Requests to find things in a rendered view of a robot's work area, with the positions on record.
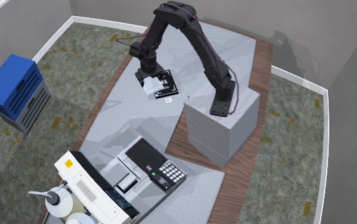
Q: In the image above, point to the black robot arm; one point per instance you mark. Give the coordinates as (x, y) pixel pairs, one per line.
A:
(215, 71)

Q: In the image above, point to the translucent bottle with dark grey cap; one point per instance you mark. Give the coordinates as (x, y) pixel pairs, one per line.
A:
(63, 204)

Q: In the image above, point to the white multiwell plate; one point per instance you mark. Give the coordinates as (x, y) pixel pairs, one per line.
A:
(152, 85)

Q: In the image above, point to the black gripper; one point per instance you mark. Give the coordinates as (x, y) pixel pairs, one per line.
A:
(153, 71)

